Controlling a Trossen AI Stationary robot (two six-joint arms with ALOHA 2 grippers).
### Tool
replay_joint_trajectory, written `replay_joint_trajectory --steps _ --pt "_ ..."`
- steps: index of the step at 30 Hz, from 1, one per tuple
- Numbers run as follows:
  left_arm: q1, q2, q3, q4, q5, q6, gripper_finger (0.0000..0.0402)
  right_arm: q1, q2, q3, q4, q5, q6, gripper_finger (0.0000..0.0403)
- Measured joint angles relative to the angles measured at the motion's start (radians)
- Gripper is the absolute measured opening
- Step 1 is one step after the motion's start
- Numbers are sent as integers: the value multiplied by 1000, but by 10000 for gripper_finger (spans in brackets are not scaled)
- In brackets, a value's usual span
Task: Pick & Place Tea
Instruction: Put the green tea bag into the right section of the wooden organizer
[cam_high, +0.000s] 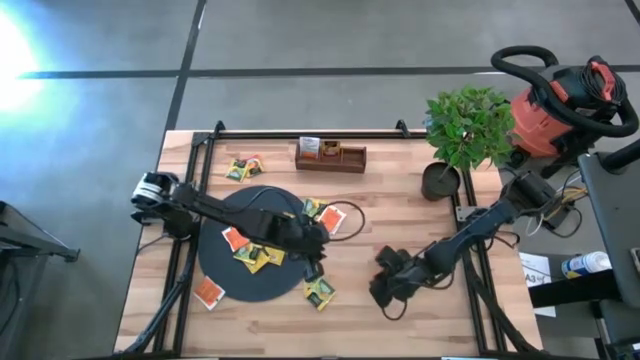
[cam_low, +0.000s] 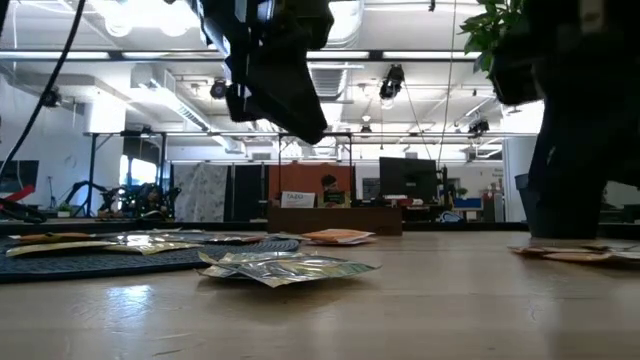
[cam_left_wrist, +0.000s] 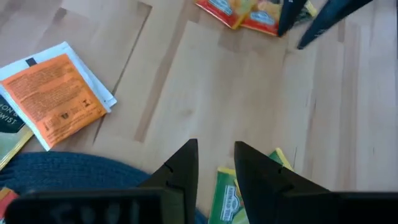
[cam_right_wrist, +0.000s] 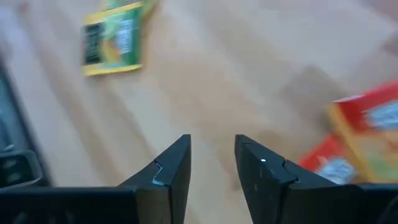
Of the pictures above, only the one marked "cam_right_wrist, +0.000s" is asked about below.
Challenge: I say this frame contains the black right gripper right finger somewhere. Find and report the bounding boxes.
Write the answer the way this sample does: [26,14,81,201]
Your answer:
[234,133,340,224]

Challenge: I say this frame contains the mango black tea packet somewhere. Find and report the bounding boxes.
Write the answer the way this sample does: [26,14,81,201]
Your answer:
[326,80,398,184]
[297,133,361,184]

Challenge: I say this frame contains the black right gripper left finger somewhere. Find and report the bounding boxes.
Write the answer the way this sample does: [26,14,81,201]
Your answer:
[116,133,192,224]

